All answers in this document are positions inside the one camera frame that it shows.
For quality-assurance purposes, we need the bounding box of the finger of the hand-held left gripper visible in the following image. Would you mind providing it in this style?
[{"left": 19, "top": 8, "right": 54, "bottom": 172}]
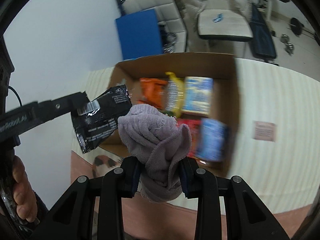
[{"left": 35, "top": 91, "right": 88, "bottom": 124}]

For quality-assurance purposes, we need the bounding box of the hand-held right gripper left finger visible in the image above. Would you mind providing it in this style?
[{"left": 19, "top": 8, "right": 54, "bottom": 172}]
[{"left": 30, "top": 156, "right": 141, "bottom": 240}]

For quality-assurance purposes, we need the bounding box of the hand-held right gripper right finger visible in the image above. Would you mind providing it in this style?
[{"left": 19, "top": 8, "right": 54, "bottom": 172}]
[{"left": 180, "top": 157, "right": 290, "bottom": 240}]

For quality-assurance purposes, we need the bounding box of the purple fleece cloth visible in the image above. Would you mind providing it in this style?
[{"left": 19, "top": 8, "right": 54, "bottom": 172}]
[{"left": 117, "top": 104, "right": 192, "bottom": 203}]

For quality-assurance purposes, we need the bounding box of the black foil packet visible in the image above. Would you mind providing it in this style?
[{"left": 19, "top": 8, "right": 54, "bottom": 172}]
[{"left": 71, "top": 85, "right": 133, "bottom": 155}]

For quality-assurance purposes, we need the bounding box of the blue white tissue packet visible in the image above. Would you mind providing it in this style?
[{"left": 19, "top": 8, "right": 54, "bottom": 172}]
[{"left": 194, "top": 117, "right": 229, "bottom": 162}]

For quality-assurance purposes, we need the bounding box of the red snack packet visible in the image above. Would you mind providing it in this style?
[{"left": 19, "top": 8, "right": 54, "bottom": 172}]
[{"left": 175, "top": 117, "right": 203, "bottom": 159}]

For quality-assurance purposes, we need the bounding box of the yellow blue packet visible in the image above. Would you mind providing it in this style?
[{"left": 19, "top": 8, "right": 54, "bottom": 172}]
[{"left": 180, "top": 76, "right": 214, "bottom": 117}]

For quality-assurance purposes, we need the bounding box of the yellow mesh bag of scourers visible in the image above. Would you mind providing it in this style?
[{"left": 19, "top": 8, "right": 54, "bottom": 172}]
[{"left": 165, "top": 71, "right": 187, "bottom": 118}]

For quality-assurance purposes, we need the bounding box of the orange snack packet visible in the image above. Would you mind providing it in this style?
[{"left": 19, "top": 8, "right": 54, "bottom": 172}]
[{"left": 139, "top": 77, "right": 168, "bottom": 111}]

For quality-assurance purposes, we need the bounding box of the cardboard box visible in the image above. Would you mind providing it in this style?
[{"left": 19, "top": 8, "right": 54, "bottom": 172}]
[{"left": 99, "top": 52, "right": 242, "bottom": 178}]

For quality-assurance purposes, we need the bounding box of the person's left hand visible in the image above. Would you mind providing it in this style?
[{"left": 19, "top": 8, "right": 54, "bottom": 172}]
[{"left": 11, "top": 155, "right": 38, "bottom": 223}]

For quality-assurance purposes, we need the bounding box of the blue foam mat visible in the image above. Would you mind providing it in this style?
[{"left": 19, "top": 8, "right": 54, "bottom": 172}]
[{"left": 115, "top": 8, "right": 164, "bottom": 61}]

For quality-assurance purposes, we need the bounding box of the chrome chair base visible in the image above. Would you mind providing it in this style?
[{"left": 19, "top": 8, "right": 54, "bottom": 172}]
[{"left": 162, "top": 32, "right": 178, "bottom": 53}]

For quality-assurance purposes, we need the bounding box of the white quilted folding chair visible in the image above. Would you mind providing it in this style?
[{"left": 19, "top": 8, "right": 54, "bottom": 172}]
[{"left": 114, "top": 0, "right": 188, "bottom": 53}]

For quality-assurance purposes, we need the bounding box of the white padded chair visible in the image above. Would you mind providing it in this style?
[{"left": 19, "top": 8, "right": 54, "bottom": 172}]
[{"left": 196, "top": 0, "right": 254, "bottom": 42}]

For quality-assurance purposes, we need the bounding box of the black weight bench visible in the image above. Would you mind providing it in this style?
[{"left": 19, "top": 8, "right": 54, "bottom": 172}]
[{"left": 250, "top": 5, "right": 278, "bottom": 61}]

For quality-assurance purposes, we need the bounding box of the short barbell with black plates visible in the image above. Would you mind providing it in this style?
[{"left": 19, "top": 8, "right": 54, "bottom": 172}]
[{"left": 289, "top": 17, "right": 320, "bottom": 39}]

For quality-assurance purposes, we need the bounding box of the white barbell rack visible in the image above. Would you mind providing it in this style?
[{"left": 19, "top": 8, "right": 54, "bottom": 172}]
[{"left": 261, "top": 0, "right": 274, "bottom": 22}]

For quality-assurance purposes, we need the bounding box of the black cable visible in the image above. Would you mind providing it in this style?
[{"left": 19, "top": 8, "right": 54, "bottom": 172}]
[{"left": 7, "top": 86, "right": 23, "bottom": 106}]

